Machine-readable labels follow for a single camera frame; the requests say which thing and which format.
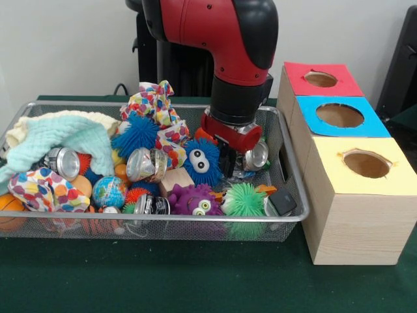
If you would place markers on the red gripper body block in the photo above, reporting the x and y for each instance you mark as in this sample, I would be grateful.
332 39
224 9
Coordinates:
234 135

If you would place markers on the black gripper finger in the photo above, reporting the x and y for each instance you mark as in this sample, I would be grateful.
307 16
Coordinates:
223 156
232 163

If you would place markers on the clear plastic bottle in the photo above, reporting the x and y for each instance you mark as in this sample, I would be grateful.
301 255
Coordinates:
242 174

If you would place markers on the blue fuzzy ball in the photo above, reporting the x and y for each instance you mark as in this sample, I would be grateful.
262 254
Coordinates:
137 135

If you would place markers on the knotted polka dot cloth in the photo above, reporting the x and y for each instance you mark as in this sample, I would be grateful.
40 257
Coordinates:
153 98

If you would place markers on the mint green waffle cloth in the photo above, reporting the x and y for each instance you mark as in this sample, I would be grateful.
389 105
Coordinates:
65 133

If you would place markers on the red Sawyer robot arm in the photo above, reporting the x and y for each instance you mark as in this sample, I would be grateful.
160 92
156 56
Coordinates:
228 49

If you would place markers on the shallow clear mesh bin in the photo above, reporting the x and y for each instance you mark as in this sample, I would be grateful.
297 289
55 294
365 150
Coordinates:
195 228

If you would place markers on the wooden box with three holes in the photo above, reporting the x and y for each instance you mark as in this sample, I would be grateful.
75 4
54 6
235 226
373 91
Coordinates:
358 228

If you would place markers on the blue fuzzy toy with eyes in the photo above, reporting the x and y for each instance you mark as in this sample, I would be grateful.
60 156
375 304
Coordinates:
202 159

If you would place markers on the colourful printed silver can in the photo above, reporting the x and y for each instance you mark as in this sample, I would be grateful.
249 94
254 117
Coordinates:
257 156

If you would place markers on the small red ball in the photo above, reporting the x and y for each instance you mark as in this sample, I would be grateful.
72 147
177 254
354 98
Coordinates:
200 134

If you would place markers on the green spiky rubber ball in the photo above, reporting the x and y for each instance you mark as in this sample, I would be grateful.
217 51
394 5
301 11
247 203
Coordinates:
244 199

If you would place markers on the purple monster toy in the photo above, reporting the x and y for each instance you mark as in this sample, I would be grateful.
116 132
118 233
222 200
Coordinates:
189 199

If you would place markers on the crushed silver can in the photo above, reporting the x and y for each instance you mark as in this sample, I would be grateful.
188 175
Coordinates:
145 164

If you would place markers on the dark green tablecloth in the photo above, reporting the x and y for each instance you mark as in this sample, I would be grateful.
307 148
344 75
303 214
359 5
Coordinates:
195 277

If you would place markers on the neighbouring green covered table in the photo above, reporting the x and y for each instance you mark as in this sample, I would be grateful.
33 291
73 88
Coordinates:
407 124

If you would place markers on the crumpled polka dot cloth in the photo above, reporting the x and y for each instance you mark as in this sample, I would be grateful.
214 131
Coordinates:
45 190

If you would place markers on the black furniture panel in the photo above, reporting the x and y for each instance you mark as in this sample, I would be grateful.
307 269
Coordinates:
404 65

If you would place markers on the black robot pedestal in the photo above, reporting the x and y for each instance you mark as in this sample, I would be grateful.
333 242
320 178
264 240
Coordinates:
176 71

